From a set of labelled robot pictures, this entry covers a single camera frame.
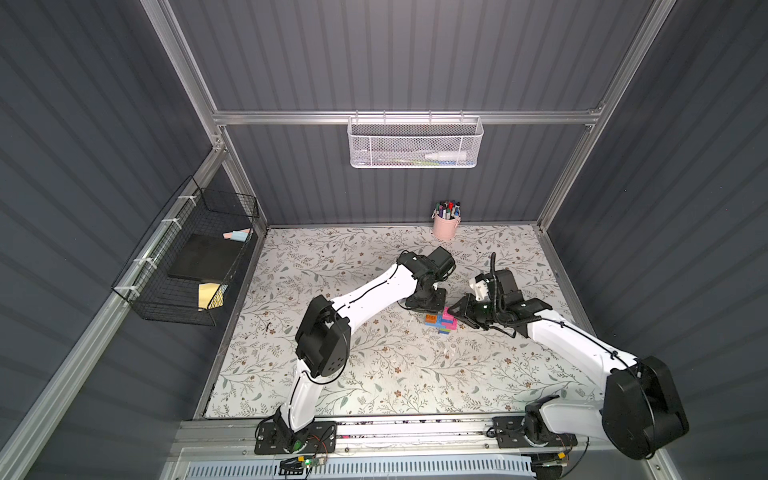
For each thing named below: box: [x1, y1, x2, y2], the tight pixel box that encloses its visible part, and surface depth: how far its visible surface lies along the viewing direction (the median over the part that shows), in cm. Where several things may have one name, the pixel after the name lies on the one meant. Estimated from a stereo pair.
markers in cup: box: [430, 200, 461, 220], surface depth 111 cm
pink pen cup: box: [433, 214, 461, 241], surface depth 114 cm
